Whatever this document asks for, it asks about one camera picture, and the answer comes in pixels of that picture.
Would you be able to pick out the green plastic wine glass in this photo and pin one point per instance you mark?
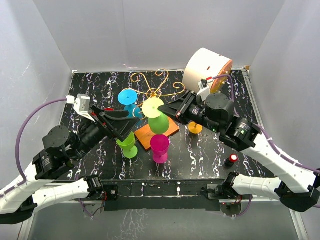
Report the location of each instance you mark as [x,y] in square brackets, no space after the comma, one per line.
[128,146]
[158,121]

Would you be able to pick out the white cylindrical container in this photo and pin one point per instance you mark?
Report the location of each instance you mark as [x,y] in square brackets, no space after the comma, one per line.
[205,64]

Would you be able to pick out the blue plastic wine glass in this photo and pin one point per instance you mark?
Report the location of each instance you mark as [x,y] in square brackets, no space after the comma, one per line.
[128,98]

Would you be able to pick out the magenta plastic wine glass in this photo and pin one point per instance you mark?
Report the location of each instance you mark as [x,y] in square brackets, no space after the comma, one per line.
[160,144]

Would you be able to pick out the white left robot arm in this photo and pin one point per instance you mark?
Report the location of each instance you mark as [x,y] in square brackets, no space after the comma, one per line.
[26,196]

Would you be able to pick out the gold wire wine glass rack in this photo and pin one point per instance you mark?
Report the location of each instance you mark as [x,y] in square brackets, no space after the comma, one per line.
[144,134]

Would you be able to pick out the red push button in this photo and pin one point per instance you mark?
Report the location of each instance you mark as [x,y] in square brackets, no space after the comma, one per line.
[231,160]

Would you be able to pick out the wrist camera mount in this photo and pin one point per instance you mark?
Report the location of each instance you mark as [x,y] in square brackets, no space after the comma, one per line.
[81,105]
[203,84]

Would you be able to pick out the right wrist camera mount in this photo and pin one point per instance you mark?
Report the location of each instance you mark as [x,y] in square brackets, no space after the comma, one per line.
[203,84]

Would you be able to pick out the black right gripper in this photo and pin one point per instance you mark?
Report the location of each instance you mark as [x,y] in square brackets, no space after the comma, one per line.
[178,109]

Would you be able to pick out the red plastic wine glass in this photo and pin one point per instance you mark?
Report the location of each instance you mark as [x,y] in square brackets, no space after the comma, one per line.
[108,109]

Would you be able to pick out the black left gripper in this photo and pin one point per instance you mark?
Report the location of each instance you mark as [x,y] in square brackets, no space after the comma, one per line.
[117,123]

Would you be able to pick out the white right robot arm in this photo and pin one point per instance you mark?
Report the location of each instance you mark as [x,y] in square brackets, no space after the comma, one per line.
[294,185]

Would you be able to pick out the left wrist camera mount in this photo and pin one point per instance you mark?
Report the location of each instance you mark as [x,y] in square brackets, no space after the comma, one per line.
[81,105]

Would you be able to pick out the orange plastic wine glass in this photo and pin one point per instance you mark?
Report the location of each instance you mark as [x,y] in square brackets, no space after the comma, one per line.
[195,128]

